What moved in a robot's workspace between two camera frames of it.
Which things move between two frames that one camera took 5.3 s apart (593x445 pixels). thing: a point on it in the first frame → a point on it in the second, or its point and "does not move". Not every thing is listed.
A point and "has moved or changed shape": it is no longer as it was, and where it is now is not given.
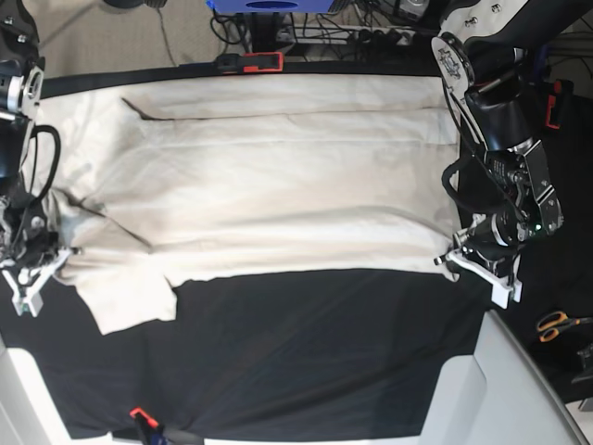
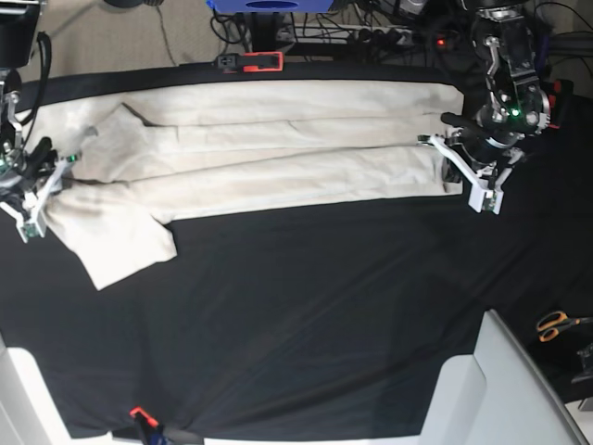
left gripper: [30, 255] → [25, 203]
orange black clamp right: [561, 88] does not move
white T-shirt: [162, 177] has moved or changed shape
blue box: [269, 6] does not move
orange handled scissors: [552, 324] does not move
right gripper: [486, 248] → [484, 164]
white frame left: [28, 415] does not move
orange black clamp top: [250, 62] does not move
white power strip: [361, 34] does not move
